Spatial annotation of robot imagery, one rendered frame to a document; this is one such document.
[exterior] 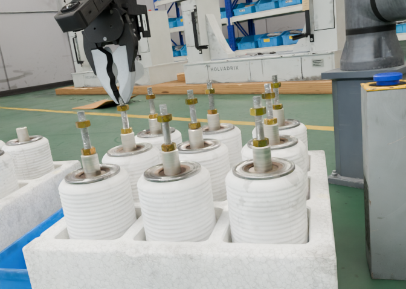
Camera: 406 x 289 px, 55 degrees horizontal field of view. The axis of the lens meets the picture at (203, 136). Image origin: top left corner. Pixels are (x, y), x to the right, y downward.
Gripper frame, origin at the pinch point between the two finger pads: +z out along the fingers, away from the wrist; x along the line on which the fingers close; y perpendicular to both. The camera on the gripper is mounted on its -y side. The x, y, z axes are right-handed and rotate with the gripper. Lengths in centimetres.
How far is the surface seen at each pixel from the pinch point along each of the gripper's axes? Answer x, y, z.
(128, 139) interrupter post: -0.7, -0.2, 7.2
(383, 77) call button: -39.0, 11.1, 1.7
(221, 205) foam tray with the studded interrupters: -17.0, -3.8, 16.3
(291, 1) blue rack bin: 59, 532, -50
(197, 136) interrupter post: -12.4, 1.2, 7.4
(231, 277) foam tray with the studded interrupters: -22.2, -16.3, 19.2
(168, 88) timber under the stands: 134, 270, 29
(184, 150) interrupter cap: -10.7, -0.6, 8.9
